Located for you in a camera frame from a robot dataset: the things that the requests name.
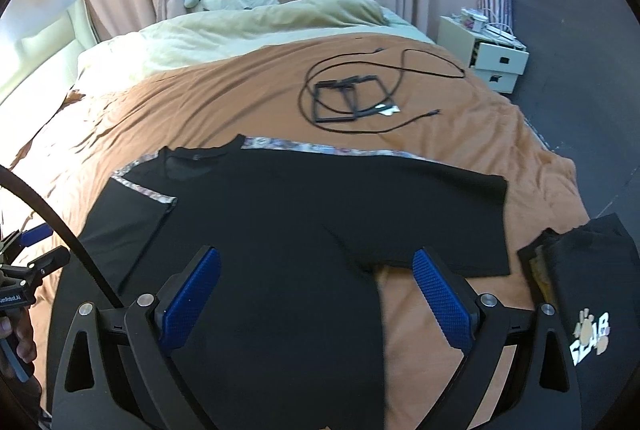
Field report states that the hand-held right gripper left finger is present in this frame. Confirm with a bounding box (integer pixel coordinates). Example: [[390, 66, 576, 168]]
[[50, 245, 223, 430]]

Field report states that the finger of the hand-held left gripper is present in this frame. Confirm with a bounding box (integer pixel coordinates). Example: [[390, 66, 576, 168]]
[[24, 246, 71, 283], [19, 224, 54, 247]]

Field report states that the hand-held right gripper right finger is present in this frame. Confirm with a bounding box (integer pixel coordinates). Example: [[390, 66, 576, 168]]
[[411, 248, 583, 430]]

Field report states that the black t-shirt with floral trim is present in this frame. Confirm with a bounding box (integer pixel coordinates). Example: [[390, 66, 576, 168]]
[[75, 135, 511, 430]]

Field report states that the person's left hand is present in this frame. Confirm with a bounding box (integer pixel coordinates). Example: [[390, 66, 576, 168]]
[[0, 316, 36, 391]]

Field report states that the yellow folded cloth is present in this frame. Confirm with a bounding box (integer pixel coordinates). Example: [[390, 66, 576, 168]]
[[530, 240, 557, 306]]

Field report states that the black printed folded shirt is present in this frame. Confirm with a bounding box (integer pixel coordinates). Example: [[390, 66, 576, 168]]
[[517, 212, 640, 391]]

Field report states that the orange blanket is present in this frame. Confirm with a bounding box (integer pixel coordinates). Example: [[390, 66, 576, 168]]
[[10, 32, 593, 430]]

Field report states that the white padded headboard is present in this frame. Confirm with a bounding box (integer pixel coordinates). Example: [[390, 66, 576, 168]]
[[0, 0, 98, 111]]

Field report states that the white nightstand with drawers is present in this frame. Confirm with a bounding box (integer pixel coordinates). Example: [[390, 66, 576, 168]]
[[437, 15, 530, 93]]

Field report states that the cream duvet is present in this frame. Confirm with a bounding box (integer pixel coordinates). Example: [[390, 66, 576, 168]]
[[75, 0, 436, 86]]

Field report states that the white power strip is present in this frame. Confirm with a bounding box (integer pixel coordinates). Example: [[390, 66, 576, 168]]
[[482, 24, 523, 46]]

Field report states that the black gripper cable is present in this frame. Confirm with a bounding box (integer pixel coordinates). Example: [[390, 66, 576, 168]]
[[0, 165, 125, 310]]

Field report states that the black cable and frame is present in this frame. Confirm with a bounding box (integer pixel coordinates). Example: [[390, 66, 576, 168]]
[[298, 46, 467, 140]]

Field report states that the black rectangular frame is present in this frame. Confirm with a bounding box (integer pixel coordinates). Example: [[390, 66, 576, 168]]
[[312, 81, 360, 123], [340, 75, 396, 116]]

